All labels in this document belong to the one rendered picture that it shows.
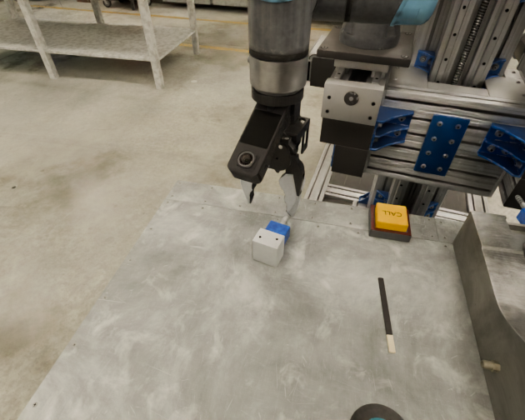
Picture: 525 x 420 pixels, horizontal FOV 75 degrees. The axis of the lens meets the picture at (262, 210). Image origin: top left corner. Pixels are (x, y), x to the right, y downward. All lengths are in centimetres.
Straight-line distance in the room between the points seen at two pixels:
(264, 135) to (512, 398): 46
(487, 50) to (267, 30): 75
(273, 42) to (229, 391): 46
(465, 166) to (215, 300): 78
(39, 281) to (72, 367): 131
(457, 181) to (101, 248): 160
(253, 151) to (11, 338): 150
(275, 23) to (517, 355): 50
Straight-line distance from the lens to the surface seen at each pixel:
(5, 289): 197
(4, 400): 166
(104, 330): 64
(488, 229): 71
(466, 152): 108
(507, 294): 63
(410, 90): 100
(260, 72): 45
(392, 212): 75
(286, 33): 43
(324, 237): 71
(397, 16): 52
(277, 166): 51
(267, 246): 61
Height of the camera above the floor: 132
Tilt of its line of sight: 43 degrees down
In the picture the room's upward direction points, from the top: straight up
